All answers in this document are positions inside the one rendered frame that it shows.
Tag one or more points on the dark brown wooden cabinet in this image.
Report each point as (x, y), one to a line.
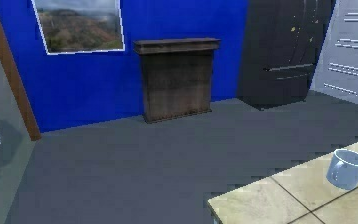
(177, 80)

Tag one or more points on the black fridge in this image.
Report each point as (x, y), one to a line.
(280, 53)

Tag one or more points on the framed landscape picture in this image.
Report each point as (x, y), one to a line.
(80, 26)

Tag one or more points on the beige tiled counter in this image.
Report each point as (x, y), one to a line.
(287, 196)

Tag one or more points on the pale blue glass cup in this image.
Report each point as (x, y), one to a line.
(345, 170)

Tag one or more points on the pale grey drawer cupboard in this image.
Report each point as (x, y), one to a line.
(347, 56)

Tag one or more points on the brown wooden door frame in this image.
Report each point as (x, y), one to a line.
(12, 73)

